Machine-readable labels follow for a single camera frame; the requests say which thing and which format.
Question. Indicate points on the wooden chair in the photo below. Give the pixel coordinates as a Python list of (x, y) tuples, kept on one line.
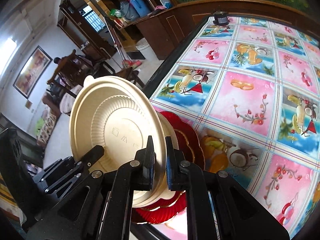
[(72, 70)]

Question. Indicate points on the small black device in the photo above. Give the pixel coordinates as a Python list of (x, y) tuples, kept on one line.
[(220, 18)]

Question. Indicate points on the blue thermos flask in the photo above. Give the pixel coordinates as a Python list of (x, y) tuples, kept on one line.
[(141, 7)]

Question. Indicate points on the grey-blue thermos flask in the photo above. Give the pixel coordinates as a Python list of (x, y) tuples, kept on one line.
[(128, 11)]

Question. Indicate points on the white plastic bucket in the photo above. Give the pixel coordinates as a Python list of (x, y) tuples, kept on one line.
[(146, 50)]

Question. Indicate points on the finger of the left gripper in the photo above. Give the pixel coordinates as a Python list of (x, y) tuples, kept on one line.
[(85, 162)]

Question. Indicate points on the framed wall painting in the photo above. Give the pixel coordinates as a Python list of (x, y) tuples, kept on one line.
[(32, 70)]

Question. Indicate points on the colourful patterned tablecloth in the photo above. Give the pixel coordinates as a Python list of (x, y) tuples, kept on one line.
[(250, 90)]

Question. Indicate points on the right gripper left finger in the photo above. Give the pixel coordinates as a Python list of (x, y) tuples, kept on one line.
[(143, 167)]

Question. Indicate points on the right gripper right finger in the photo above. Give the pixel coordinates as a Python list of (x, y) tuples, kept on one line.
[(178, 170)]

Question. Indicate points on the large red glass plate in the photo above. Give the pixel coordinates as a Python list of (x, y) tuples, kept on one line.
[(188, 149)]

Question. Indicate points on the large beige plastic bowl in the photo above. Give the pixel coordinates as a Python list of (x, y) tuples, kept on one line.
[(114, 113)]

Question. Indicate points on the wooden cabinet counter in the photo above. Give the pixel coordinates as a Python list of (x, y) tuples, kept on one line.
[(167, 29)]

